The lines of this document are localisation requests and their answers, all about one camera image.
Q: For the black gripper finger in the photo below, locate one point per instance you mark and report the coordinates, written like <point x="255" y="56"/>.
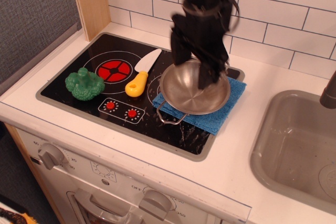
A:
<point x="181" y="50"/>
<point x="210" y="72"/>

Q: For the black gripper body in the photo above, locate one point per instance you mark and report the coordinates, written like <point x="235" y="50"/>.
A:
<point x="204" y="29"/>

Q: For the small steel pot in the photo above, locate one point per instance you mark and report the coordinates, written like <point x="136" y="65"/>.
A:
<point x="179" y="87"/>

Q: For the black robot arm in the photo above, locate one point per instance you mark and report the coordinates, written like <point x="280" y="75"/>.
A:
<point x="199" y="32"/>

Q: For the blue folded cloth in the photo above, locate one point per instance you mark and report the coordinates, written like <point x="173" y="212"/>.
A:
<point x="208" y="122"/>

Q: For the black toy stovetop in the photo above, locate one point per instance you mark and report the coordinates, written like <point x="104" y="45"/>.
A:
<point x="114" y="59"/>

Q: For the right red stove knob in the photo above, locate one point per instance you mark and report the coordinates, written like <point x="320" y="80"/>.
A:
<point x="132" y="113"/>

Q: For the red stove knob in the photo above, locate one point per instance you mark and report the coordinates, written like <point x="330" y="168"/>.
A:
<point x="110" y="105"/>
<point x="132" y="113"/>

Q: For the left red stove knob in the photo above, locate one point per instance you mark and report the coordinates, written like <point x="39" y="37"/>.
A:
<point x="110" y="105"/>

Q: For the green toy broccoli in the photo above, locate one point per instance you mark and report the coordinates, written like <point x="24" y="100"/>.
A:
<point x="84" y="85"/>

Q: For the grey sink basin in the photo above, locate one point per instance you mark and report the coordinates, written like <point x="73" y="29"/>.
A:
<point x="294" y="152"/>

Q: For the grey faucet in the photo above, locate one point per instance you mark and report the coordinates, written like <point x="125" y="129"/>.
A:
<point x="328" y="97"/>

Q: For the right grey oven dial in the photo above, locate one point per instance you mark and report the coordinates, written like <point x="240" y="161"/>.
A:
<point x="156" y="204"/>

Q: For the grey oven dial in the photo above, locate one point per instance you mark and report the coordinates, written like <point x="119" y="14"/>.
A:
<point x="156" y="204"/>
<point x="50" y="155"/>

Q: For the left grey oven dial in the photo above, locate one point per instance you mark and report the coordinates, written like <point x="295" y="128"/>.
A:
<point x="50" y="155"/>

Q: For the yellow orange object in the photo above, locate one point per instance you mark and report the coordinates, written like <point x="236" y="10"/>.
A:
<point x="17" y="218"/>

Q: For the yellow handled toy knife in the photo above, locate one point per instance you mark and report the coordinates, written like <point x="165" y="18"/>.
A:
<point x="137" y="86"/>

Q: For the wooden side post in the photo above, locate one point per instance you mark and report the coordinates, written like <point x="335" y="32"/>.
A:
<point x="94" y="16"/>

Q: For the grey oven door handle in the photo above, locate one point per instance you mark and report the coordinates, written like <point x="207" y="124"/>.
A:
<point x="94" y="209"/>

